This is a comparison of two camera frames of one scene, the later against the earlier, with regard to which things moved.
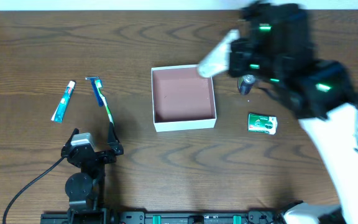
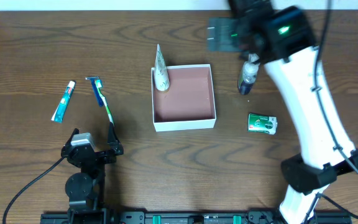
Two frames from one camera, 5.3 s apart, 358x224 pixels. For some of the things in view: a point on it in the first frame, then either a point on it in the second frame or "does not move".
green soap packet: [262, 124] does not move
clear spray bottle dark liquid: [244, 84] does not move
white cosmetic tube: [215, 61] to [161, 76]
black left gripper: [96, 155] does not move
